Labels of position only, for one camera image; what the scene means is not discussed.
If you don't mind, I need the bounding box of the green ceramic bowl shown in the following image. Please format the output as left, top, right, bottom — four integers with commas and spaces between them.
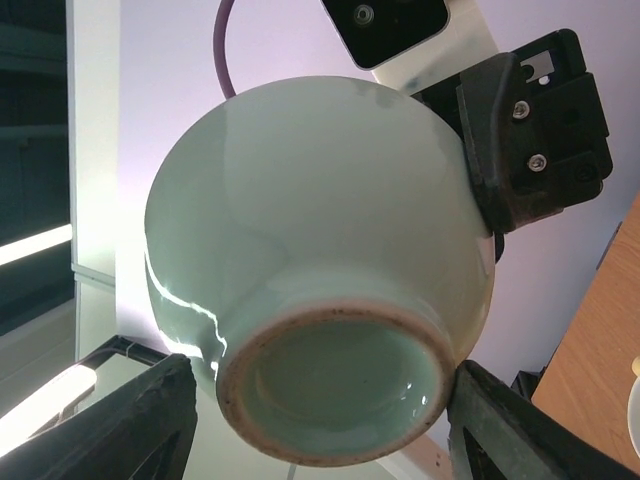
144, 77, 495, 467

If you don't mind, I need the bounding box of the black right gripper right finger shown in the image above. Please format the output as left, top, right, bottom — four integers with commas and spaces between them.
447, 360, 635, 479

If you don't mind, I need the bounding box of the yellow mug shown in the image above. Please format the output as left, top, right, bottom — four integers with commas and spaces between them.
627, 357, 640, 456

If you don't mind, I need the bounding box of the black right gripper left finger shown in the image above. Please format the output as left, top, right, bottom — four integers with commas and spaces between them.
1, 355, 197, 479

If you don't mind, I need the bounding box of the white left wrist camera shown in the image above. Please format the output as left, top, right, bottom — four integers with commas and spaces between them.
322, 0, 498, 95

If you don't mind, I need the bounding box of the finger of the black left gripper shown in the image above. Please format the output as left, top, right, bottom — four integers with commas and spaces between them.
456, 53, 522, 233

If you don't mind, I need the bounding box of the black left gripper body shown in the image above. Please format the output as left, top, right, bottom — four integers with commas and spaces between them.
409, 28, 614, 221

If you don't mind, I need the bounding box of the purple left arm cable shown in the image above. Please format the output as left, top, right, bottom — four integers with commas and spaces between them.
213, 0, 238, 101

